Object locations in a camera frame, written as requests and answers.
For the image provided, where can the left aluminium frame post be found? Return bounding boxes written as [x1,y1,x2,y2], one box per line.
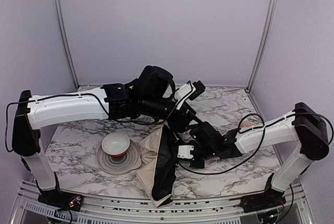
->
[53,0,79,90]

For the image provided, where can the aluminium frame post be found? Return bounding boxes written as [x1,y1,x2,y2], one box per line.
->
[53,0,79,90]
[246,0,278,93]

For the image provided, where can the grey collapsed silicone lid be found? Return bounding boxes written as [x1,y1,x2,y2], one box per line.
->
[96,140,142,175]

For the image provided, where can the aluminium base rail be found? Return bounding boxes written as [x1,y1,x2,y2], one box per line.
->
[9,181,314,223]

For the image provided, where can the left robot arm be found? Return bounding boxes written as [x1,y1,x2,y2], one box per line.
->
[6,65,205,211]

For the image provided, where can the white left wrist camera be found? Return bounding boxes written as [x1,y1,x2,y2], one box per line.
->
[174,80,206,110]

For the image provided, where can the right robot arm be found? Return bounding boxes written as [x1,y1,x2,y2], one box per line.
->
[189,102,333,213]

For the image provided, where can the right aluminium frame post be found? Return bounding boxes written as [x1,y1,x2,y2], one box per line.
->
[246,0,278,93]

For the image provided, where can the white bowl red rim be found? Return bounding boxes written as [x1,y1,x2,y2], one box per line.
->
[101,132,130,157]

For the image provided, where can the beige and black umbrella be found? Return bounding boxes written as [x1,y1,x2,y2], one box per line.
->
[136,125,180,208]

